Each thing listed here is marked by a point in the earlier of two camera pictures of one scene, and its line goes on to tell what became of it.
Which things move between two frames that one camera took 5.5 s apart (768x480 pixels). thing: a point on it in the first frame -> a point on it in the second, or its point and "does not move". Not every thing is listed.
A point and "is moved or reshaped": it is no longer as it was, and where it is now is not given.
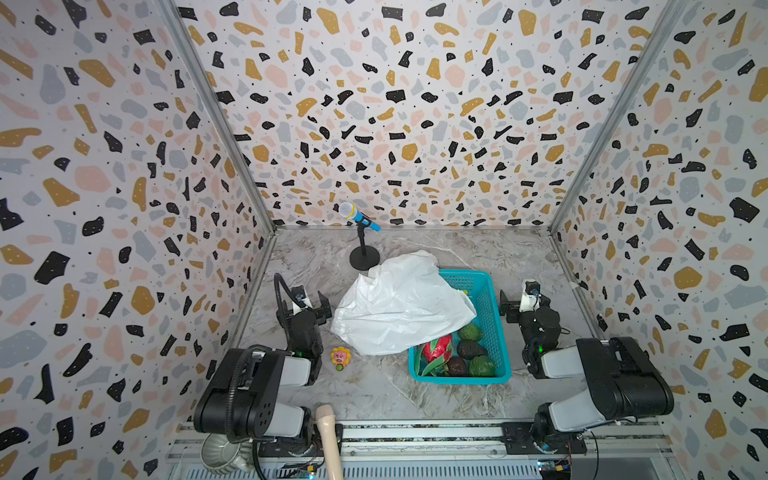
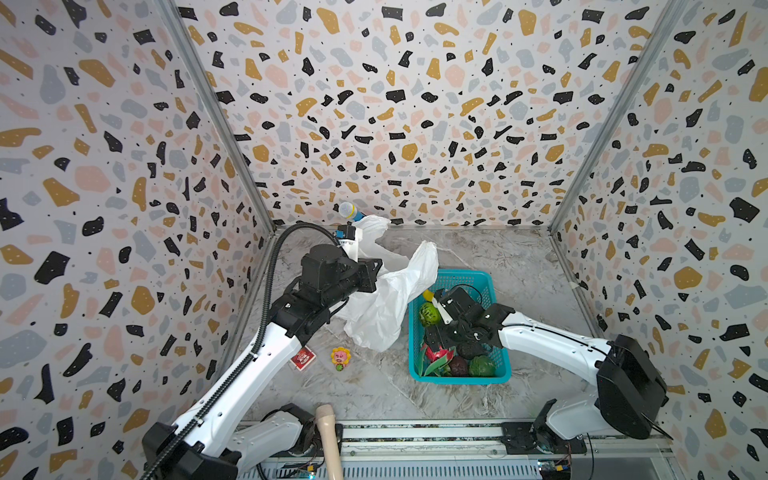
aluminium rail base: [454, 451] does not move
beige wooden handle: [327, 426] does not move
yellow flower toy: [340, 357] does not move
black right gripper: [519, 306] -> [459, 308]
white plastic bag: [398, 306] is moved or reshaped
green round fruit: [482, 366] does not move
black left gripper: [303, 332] -> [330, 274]
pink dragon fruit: [432, 356] does not move
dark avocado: [456, 366] does not move
